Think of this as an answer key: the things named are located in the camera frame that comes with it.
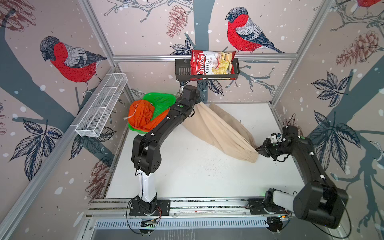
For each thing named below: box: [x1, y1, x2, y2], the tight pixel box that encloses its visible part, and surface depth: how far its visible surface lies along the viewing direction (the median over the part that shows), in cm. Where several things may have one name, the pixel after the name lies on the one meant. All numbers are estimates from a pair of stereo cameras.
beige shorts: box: [183, 101, 259, 163], surface depth 90 cm
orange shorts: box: [127, 100, 170, 132], surface depth 103 cm
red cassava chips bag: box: [190, 50, 237, 81], surface depth 90 cm
